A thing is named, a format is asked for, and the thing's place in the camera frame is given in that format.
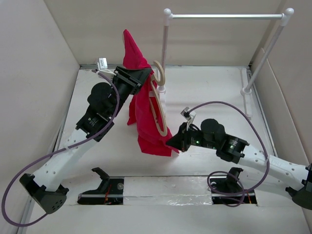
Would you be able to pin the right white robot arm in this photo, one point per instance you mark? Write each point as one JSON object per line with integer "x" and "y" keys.
{"x": 295, "y": 180}

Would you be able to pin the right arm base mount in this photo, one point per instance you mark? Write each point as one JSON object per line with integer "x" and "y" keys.
{"x": 227, "y": 184}

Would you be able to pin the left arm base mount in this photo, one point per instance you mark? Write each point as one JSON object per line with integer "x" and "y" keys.
{"x": 109, "y": 191}

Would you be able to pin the red t-shirt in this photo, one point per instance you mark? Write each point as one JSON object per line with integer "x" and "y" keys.
{"x": 149, "y": 139}

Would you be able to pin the white metal clothes rack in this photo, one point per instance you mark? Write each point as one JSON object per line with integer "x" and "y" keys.
{"x": 247, "y": 83}

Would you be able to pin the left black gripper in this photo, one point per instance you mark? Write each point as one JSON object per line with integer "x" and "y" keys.
{"x": 134, "y": 78}

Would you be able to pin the wooden clothes hanger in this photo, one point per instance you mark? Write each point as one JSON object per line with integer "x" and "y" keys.
{"x": 158, "y": 86}

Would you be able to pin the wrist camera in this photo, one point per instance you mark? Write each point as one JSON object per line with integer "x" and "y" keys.
{"x": 102, "y": 66}
{"x": 189, "y": 116}

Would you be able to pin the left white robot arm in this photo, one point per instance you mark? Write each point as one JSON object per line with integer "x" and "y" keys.
{"x": 44, "y": 185}

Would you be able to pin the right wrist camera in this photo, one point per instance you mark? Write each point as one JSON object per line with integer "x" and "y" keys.
{"x": 189, "y": 116}

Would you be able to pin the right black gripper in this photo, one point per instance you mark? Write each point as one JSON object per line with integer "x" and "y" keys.
{"x": 180, "y": 141}

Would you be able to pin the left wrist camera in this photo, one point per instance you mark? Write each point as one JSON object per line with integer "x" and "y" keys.
{"x": 102, "y": 66}

